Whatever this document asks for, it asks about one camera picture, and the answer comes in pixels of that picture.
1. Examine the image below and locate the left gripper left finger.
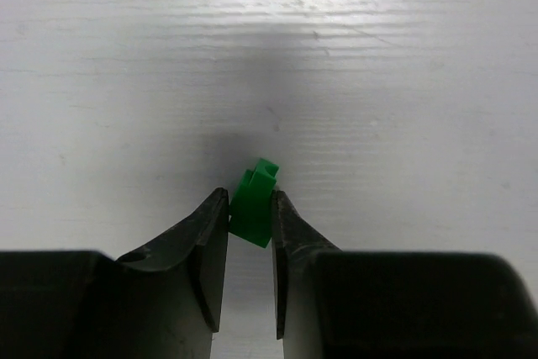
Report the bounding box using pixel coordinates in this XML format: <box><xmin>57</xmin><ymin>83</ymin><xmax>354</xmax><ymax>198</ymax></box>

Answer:
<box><xmin>1</xmin><ymin>188</ymin><xmax>229</xmax><ymax>358</ymax></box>

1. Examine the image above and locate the small green lego piece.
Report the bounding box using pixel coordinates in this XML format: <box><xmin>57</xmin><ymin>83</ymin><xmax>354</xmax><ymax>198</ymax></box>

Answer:
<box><xmin>229</xmin><ymin>159</ymin><xmax>279</xmax><ymax>248</ymax></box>

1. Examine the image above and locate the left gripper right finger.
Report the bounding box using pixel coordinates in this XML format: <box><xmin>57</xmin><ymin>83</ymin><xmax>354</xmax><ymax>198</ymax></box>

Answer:
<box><xmin>271</xmin><ymin>191</ymin><xmax>537</xmax><ymax>358</ymax></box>

